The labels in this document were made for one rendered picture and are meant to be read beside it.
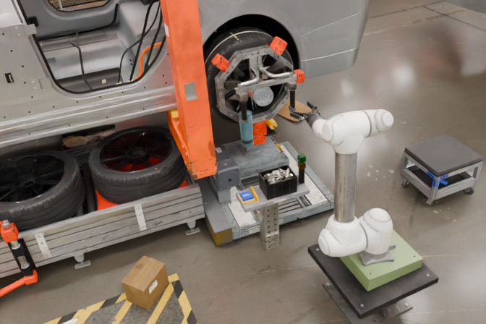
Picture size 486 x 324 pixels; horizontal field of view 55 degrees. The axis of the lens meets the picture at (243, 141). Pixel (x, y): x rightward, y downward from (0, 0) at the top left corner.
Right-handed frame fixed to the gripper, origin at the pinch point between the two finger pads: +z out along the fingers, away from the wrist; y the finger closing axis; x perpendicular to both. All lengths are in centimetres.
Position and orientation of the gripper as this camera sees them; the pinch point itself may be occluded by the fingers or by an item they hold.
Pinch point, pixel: (299, 105)
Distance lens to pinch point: 299.9
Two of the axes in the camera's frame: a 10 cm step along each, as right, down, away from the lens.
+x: -0.6, -8.3, -5.6
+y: 9.4, -2.4, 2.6
